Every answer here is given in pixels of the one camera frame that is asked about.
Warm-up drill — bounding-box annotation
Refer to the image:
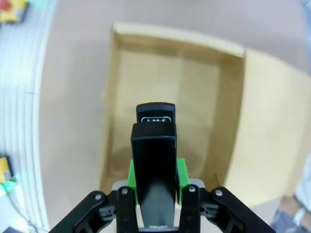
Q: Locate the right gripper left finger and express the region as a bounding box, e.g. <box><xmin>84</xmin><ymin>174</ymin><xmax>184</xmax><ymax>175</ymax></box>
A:
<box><xmin>48</xmin><ymin>159</ymin><xmax>139</xmax><ymax>233</ymax></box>

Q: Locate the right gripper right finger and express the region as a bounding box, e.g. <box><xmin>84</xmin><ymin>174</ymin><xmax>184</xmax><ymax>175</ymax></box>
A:
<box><xmin>175</xmin><ymin>158</ymin><xmax>275</xmax><ymax>233</ymax></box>

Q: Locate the black stapler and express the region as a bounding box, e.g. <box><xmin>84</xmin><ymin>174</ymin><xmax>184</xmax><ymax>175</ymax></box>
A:
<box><xmin>130</xmin><ymin>102</ymin><xmax>177</xmax><ymax>230</ymax></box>

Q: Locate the brown cardboard box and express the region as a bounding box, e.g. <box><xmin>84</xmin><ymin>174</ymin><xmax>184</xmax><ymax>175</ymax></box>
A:
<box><xmin>98</xmin><ymin>23</ymin><xmax>311</xmax><ymax>214</ymax></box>

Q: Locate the person's left forearm white sleeve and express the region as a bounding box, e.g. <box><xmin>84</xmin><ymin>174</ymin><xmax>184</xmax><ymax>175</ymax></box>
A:
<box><xmin>295</xmin><ymin>148</ymin><xmax>311</xmax><ymax>202</ymax></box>

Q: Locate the small yellow box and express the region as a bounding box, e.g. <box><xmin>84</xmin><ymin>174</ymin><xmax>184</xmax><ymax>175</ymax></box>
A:
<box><xmin>0</xmin><ymin>157</ymin><xmax>13</xmax><ymax>183</ymax></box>

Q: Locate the yellow emergency stop box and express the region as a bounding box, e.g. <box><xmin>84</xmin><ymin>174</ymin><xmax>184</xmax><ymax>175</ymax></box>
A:
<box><xmin>0</xmin><ymin>0</ymin><xmax>28</xmax><ymax>24</ymax></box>

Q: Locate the person's left hand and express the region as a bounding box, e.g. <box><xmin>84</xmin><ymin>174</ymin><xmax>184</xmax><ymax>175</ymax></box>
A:
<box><xmin>272</xmin><ymin>195</ymin><xmax>301</xmax><ymax>233</ymax></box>

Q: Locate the silver wristwatch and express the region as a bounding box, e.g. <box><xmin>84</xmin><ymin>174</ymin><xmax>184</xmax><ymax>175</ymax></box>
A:
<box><xmin>293</xmin><ymin>194</ymin><xmax>306</xmax><ymax>228</ymax></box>

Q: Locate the thin dark cable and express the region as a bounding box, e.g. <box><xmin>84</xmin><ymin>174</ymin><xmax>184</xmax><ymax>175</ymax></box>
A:
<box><xmin>6</xmin><ymin>193</ymin><xmax>49</xmax><ymax>231</ymax></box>

